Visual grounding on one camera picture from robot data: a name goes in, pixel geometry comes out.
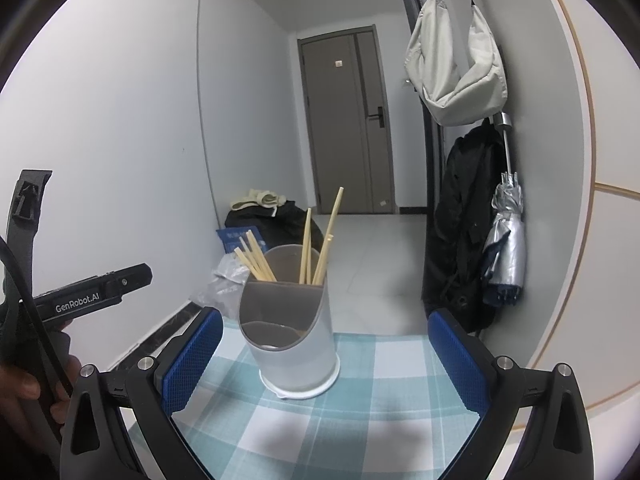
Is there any beige cloth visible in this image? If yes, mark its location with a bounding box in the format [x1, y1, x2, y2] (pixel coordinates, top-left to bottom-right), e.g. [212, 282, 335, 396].
[230, 187, 288, 216]

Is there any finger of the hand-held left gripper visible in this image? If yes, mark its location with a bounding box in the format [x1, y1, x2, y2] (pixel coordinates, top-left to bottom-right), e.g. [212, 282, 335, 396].
[102, 262, 154, 297]

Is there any black hanging jacket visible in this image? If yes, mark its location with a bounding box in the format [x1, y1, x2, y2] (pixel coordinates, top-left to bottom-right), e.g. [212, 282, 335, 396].
[421, 120, 507, 333]

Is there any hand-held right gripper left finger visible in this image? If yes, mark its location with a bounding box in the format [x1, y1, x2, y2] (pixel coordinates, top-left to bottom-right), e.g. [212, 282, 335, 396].
[59, 306, 224, 480]

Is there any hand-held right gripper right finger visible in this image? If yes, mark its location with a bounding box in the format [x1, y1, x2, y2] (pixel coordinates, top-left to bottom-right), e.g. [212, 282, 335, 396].
[427, 308, 596, 480]

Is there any grey-brown door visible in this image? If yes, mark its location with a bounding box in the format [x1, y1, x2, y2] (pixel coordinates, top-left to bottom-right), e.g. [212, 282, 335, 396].
[297, 25, 398, 216]

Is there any white utensil holder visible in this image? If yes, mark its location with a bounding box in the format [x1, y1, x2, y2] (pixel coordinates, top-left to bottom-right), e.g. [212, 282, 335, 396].
[238, 244, 342, 401]

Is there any white shoulder bag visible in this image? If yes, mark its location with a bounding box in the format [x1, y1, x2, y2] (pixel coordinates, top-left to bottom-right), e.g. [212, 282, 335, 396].
[404, 0, 507, 127]

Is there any person's left hand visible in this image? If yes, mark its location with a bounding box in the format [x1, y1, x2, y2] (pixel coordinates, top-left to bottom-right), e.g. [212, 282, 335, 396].
[0, 357, 83, 443]

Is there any blue cardboard box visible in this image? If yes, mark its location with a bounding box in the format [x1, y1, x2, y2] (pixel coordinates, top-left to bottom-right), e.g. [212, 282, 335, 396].
[216, 225, 266, 256]

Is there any silver folding umbrella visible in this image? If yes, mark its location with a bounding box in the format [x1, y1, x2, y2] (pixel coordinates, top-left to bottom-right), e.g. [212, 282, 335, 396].
[481, 112, 529, 307]

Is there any teal checked tablecloth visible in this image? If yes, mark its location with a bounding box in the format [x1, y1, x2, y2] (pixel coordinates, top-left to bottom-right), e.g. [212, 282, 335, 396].
[120, 320, 501, 480]

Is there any black bag on floor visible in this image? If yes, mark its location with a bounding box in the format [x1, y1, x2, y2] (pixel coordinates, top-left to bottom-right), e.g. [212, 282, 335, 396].
[224, 200, 326, 261]

